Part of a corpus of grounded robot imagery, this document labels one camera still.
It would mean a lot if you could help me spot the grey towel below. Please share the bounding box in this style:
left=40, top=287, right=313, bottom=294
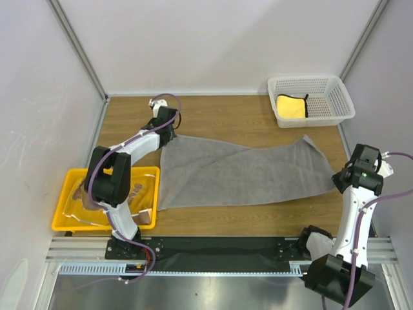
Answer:
left=158, top=136, right=335, bottom=211

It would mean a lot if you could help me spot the yellow towel black trim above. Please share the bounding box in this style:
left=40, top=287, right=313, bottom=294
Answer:
left=276, top=94, right=308, bottom=119

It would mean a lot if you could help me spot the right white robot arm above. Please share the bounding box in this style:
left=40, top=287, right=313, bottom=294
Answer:
left=297, top=144, right=384, bottom=309

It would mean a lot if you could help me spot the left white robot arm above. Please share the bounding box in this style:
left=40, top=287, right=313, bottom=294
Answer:
left=84, top=106, right=180, bottom=258

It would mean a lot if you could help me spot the white perforated basket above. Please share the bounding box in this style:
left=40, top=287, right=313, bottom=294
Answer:
left=267, top=75, right=356, bottom=128

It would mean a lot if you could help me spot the brown towel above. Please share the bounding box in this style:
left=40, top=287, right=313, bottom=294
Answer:
left=63, top=179, right=153, bottom=227

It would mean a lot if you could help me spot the yellow plastic bin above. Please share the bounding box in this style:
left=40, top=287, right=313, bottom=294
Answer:
left=51, top=167, right=160, bottom=233

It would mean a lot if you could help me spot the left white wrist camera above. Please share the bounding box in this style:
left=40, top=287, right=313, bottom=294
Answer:
left=148, top=99, right=168, bottom=118

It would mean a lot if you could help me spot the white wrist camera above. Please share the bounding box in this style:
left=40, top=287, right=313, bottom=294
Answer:
left=148, top=99, right=168, bottom=118
left=375, top=152, right=394, bottom=178

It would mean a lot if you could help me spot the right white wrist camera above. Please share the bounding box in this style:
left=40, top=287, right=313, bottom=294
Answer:
left=375, top=152, right=394, bottom=178

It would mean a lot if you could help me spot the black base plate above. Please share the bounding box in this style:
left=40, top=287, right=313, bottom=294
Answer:
left=106, top=235, right=310, bottom=274

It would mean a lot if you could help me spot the aluminium frame rail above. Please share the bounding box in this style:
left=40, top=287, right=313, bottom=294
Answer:
left=46, top=0, right=108, bottom=102

